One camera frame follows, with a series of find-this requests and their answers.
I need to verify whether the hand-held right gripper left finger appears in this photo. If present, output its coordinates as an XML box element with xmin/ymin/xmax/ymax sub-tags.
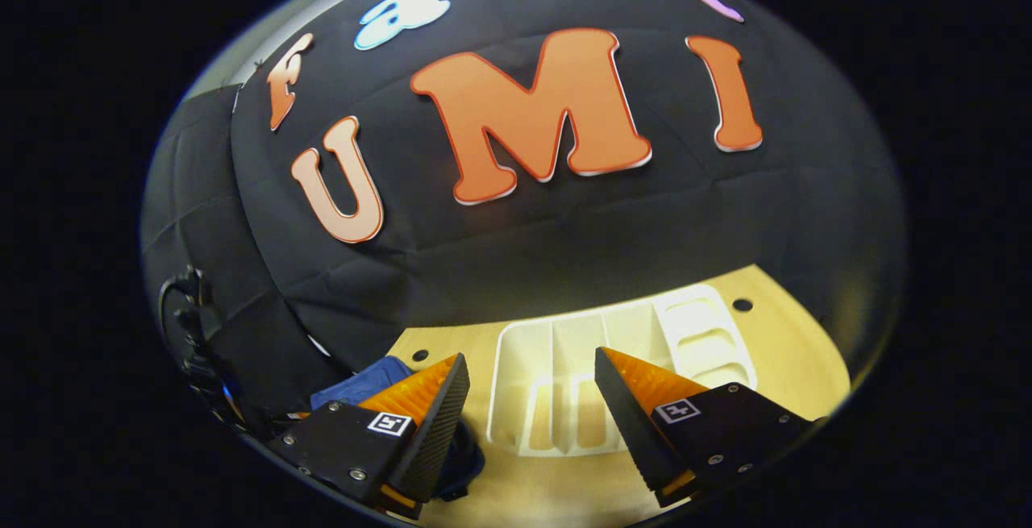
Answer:
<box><xmin>266</xmin><ymin>352</ymin><xmax>471</xmax><ymax>519</ymax></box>

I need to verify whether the white bookshelf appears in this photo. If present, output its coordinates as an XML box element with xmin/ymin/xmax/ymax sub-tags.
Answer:
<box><xmin>486</xmin><ymin>284</ymin><xmax>759</xmax><ymax>458</ymax></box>

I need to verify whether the blue schoolbag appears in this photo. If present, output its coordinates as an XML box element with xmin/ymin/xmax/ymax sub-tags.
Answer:
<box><xmin>310</xmin><ymin>355</ymin><xmax>485</xmax><ymax>503</ymax></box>

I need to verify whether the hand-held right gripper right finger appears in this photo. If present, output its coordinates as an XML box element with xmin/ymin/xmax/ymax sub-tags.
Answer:
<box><xmin>595</xmin><ymin>347</ymin><xmax>823</xmax><ymax>509</ymax></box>

